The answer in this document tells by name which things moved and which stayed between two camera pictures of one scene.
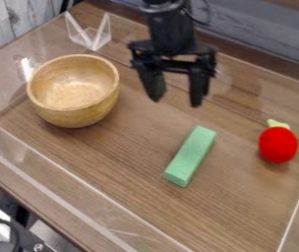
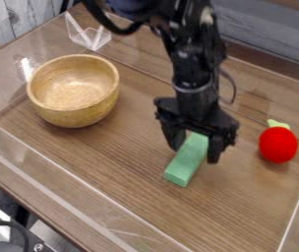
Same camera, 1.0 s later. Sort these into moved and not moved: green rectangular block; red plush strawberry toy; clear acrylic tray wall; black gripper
Moved: black gripper
Not moved: green rectangular block; clear acrylic tray wall; red plush strawberry toy
